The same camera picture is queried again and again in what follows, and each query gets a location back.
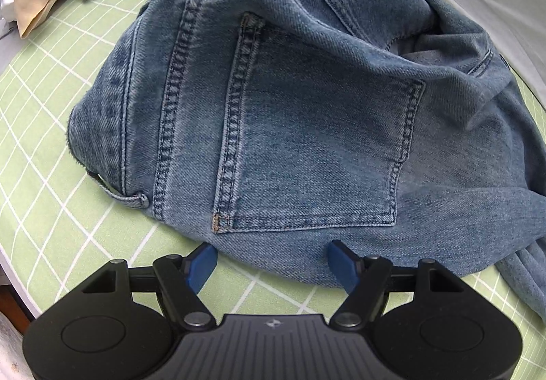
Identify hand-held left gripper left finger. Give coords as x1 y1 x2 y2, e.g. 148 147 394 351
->
80 243 218 332

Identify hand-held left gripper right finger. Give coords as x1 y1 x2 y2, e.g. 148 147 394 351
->
326 239 464 331

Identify blue denim jeans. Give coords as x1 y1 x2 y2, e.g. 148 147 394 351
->
66 0 546 321

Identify light grey bed sheet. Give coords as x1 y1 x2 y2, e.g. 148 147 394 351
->
0 17 24 82

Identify white garment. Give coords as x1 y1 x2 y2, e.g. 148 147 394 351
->
0 0 20 37

